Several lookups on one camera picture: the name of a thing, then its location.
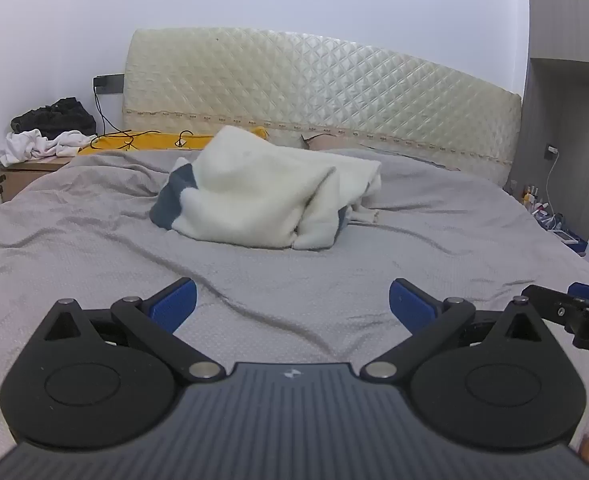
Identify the grey wall socket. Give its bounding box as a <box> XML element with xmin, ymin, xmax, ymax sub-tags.
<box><xmin>93</xmin><ymin>73</ymin><xmax>125</xmax><ymax>95</ymax></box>

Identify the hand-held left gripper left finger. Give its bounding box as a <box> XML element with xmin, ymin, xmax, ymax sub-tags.
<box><xmin>39</xmin><ymin>277</ymin><xmax>225</xmax><ymax>383</ymax></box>

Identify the cream quilted headboard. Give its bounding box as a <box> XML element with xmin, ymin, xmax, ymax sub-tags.
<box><xmin>121</xmin><ymin>26</ymin><xmax>522</xmax><ymax>188</ymax></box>

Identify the white clothes pile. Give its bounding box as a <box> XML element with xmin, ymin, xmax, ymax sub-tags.
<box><xmin>0</xmin><ymin>128</ymin><xmax>98</xmax><ymax>167</ymax></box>

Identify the white sweater with blue pattern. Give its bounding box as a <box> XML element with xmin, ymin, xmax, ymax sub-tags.
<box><xmin>150</xmin><ymin>125</ymin><xmax>382</xmax><ymax>252</ymax></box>

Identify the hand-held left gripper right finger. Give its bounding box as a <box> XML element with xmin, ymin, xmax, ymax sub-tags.
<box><xmin>360</xmin><ymin>278</ymin><xmax>550</xmax><ymax>382</ymax></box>

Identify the yellow cloth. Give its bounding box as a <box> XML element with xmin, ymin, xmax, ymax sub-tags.
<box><xmin>77</xmin><ymin>126</ymin><xmax>270</xmax><ymax>157</ymax></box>

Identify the black clothes pile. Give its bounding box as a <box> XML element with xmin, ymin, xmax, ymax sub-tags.
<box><xmin>10</xmin><ymin>97</ymin><xmax>98</xmax><ymax>140</ymax></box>

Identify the grey bed cover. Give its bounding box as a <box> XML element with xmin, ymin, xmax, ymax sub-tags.
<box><xmin>0</xmin><ymin>147</ymin><xmax>589</xmax><ymax>456</ymax></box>

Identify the white charging cable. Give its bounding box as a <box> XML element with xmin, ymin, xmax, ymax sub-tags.
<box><xmin>544</xmin><ymin>152</ymin><xmax>564</xmax><ymax>217</ymax></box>

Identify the black cable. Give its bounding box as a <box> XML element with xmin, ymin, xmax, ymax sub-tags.
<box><xmin>93</xmin><ymin>89</ymin><xmax>195</xmax><ymax>152</ymax></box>
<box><xmin>301</xmin><ymin>131</ymin><xmax>336</xmax><ymax>149</ymax></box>

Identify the brown bedside cabinet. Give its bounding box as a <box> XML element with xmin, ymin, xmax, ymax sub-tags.
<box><xmin>0</xmin><ymin>155</ymin><xmax>78</xmax><ymax>204</ymax></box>

